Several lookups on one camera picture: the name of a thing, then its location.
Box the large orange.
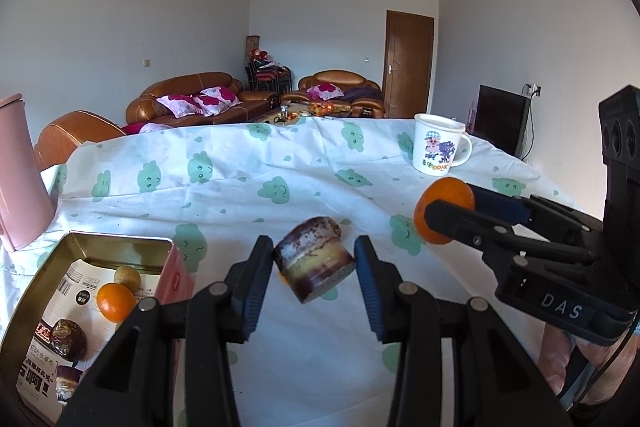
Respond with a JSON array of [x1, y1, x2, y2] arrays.
[[413, 176, 475, 245]]

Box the layered cake roll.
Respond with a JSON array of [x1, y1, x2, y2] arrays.
[[272, 217, 356, 303]]

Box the small brown longan fruit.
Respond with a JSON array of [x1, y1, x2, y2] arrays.
[[114, 265, 142, 294]]

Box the small orange back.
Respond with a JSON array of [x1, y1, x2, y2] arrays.
[[96, 283, 137, 324]]

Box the dark chocolate round cake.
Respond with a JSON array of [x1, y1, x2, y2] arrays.
[[50, 319, 88, 363]]

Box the layered cake white top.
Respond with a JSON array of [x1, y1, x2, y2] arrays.
[[55, 365, 84, 405]]

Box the person's right hand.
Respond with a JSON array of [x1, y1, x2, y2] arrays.
[[538, 324, 638, 405]]

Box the pink metal tin box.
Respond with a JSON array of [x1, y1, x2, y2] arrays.
[[1, 232, 194, 426]]

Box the white cartoon mug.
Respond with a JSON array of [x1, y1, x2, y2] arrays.
[[412, 114, 473, 176]]

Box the black television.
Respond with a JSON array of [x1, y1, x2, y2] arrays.
[[472, 84, 530, 156]]

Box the green cloud tablecloth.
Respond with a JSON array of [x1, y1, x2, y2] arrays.
[[0, 115, 601, 427]]

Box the printed paper in tin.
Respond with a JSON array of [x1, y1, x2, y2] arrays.
[[14, 257, 166, 425]]

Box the brown leather armchair sofa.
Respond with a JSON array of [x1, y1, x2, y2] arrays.
[[280, 69, 385, 118]]

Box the brown wooden door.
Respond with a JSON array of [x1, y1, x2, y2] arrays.
[[382, 11, 435, 118]]

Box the pink floral armchair pillow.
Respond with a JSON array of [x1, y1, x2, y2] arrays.
[[306, 82, 344, 102]]

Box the coffee table with items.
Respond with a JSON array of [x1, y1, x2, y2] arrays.
[[253, 102, 352, 126]]

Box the pink floral pillow left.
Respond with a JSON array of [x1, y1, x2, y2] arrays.
[[156, 94, 204, 118]]

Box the pink floral pillow right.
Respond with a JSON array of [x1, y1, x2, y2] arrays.
[[195, 86, 241, 117]]

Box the brown leather long sofa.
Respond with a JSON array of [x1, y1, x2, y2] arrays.
[[126, 72, 279, 127]]

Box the pink electric kettle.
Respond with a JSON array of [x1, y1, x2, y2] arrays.
[[0, 93, 55, 251]]

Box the brown leather chair back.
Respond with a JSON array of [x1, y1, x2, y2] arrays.
[[34, 110, 125, 171]]

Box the stacked dark chairs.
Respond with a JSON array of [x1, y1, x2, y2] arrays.
[[245, 49, 292, 95]]

